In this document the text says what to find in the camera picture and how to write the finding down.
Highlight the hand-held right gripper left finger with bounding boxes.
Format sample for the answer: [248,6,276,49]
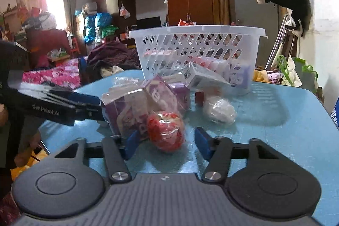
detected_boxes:
[51,130,141,184]

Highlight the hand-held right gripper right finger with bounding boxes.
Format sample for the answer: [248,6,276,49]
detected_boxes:
[194,127,285,184]

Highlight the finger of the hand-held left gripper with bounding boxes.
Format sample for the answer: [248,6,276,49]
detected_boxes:
[40,86,101,107]
[74,106,104,123]

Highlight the red round item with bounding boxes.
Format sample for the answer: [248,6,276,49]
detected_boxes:
[146,110,185,153]

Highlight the white round item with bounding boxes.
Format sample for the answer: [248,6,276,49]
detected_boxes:
[203,96,237,124]

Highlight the purple packet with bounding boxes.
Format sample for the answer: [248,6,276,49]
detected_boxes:
[172,84,192,111]

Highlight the purple box white lettering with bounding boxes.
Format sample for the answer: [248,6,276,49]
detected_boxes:
[143,75,183,121]

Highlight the red tissue packet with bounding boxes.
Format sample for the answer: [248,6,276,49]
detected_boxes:
[193,57,231,71]

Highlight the white plastic basket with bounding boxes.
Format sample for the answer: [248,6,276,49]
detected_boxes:
[129,25,268,96]

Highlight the person's left hand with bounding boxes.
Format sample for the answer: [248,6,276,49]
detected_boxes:
[14,131,43,167]

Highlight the pink floral blanket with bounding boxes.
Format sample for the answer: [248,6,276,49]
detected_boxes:
[22,57,88,90]

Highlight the pile of clothes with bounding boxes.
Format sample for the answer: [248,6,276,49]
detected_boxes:
[87,41,141,75]

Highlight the green plastic bag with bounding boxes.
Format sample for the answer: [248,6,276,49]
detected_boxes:
[97,25,119,38]

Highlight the blue plastic bag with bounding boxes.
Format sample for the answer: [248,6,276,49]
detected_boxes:
[84,12,113,42]

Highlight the yellow blanket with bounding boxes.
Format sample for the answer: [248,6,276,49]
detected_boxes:
[253,68,268,82]

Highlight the grey curtain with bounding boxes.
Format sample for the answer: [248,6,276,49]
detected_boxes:
[63,0,77,34]

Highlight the pink plastic bag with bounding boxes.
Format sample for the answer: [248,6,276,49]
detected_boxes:
[119,2,131,19]

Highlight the black television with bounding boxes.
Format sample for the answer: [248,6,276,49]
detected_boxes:
[136,16,162,30]

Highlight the green tote bag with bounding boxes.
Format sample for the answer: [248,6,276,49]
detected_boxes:
[277,55,318,89]

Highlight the red white plastic bag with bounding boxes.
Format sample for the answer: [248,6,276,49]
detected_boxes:
[178,19,196,28]

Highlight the metal crutches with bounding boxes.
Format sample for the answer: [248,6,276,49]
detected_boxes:
[265,15,289,70]

